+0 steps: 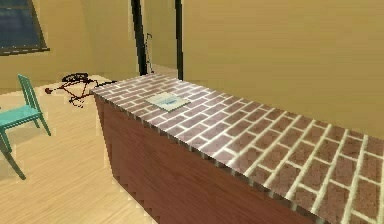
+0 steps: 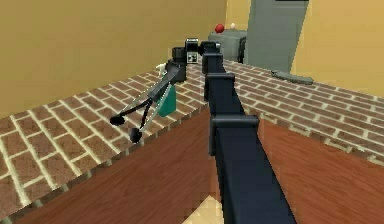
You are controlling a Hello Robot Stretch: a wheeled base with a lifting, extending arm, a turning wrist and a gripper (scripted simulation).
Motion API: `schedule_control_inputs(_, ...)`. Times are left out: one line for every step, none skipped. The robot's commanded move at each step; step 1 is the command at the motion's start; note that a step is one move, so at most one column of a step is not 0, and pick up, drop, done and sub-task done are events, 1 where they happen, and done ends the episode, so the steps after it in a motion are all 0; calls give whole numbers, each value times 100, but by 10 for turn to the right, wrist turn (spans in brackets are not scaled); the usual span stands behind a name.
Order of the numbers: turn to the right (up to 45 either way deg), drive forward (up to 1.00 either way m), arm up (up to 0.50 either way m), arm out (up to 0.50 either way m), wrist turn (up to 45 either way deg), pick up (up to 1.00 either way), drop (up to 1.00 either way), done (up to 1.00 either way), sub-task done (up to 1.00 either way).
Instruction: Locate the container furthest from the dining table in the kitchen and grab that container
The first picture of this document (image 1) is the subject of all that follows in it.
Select pale flat book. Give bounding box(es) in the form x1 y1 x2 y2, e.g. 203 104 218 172
144 92 192 113

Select brick-topped wooden counter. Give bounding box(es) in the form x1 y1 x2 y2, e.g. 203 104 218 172
89 73 384 224

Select thin grey floor lamp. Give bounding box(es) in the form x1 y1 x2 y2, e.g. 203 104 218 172
143 32 155 75

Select red and black bicycle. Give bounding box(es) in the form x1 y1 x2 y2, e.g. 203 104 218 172
44 72 118 109

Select teal wooden chair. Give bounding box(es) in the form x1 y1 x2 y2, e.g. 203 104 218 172
0 73 52 181

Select dark blue window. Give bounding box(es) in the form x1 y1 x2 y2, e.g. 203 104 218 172
0 0 51 56

